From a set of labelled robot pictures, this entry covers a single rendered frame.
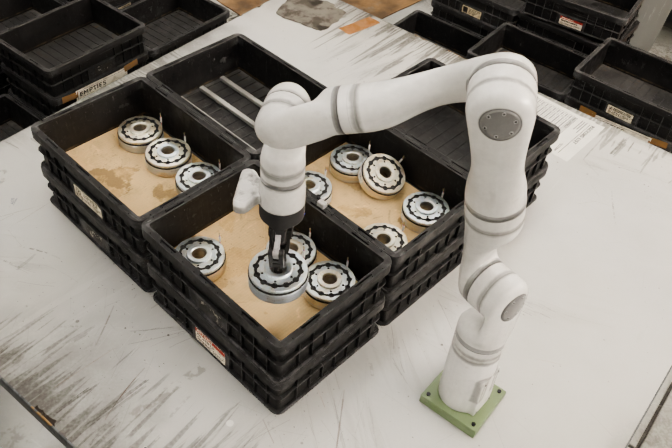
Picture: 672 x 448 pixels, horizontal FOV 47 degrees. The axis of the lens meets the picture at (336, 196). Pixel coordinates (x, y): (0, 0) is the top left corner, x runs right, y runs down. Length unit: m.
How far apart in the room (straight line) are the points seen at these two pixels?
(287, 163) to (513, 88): 0.36
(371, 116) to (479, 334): 0.48
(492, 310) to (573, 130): 1.05
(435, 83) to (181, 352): 0.81
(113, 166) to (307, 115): 0.81
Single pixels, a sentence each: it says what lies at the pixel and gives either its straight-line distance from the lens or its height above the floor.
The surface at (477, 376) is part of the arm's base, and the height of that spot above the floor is 0.83.
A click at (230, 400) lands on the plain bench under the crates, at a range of 1.53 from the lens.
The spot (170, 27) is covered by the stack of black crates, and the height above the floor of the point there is 0.38.
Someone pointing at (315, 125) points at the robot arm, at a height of 1.34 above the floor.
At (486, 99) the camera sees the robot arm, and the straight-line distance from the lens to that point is 0.99.
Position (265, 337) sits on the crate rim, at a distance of 1.33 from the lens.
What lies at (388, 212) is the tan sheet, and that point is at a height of 0.83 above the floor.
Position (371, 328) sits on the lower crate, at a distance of 1.60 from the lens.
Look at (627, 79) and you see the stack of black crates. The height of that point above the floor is 0.49.
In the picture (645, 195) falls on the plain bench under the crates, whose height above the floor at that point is 0.70.
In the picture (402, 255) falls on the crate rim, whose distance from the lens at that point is 1.47.
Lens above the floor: 2.00
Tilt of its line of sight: 43 degrees down
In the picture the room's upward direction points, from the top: 5 degrees clockwise
